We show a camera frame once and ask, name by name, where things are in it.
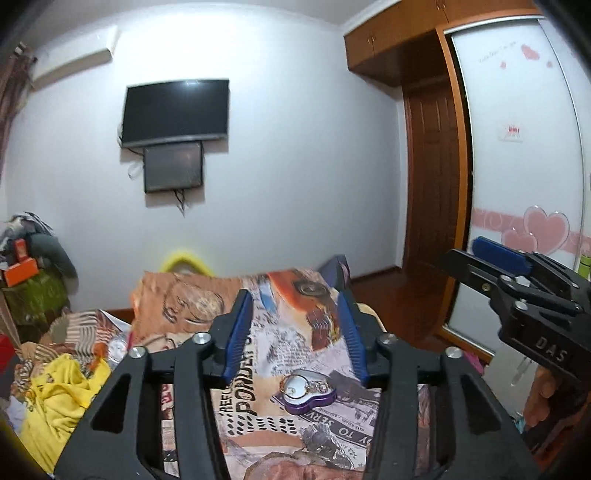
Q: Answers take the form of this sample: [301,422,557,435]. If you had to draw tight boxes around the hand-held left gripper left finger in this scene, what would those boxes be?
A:
[54,289,254,480]

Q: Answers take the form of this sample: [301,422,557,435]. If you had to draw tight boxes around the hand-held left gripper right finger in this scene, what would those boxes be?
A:
[337,288,541,480]

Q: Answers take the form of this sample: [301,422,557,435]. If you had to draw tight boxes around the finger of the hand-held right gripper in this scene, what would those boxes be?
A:
[472,236,579,288]
[438,248,523,302]

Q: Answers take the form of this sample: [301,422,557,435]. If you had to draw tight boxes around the purple heart-shaped jewelry box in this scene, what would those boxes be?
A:
[281,369,338,415]

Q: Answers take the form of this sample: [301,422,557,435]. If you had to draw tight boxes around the person's right hand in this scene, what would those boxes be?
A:
[524,366,583,445]

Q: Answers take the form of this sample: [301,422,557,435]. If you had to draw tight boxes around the printed blanket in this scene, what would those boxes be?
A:
[14,267,439,480]

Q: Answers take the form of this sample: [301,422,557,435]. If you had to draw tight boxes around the white heart-print wardrobe door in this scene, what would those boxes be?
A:
[442,16,591,361]

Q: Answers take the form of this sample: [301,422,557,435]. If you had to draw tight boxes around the brown wooden door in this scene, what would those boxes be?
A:
[403,85,474,278]

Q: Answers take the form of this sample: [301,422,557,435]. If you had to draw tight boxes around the striped brown cloth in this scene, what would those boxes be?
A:
[39,310,131,363]

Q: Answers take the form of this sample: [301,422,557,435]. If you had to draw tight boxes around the yellow garment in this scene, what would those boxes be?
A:
[20,357,114,474]

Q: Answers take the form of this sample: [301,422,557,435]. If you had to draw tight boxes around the green patterned cloth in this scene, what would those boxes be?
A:
[0,271,71,325]

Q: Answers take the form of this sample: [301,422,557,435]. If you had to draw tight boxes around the pile of clothes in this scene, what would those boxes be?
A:
[0,211,78,278]

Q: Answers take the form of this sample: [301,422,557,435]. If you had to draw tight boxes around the flat orange box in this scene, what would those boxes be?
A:
[3,258,39,287]

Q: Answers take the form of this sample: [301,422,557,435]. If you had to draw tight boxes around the wooden overhead cabinet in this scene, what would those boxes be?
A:
[344,0,546,89]

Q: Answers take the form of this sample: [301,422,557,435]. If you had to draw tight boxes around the white air conditioner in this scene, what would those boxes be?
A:
[32,25,119,89]

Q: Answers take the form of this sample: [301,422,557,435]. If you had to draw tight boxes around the striped curtain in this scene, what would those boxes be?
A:
[0,41,37,172]

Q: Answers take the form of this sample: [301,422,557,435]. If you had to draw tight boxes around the black monitor cables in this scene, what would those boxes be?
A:
[172,186,191,219]

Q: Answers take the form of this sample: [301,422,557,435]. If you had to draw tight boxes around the small black wall monitor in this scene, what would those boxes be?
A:
[143,141,205,194]

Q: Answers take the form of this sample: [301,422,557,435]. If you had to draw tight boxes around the black wall television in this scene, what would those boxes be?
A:
[120,79,230,150]

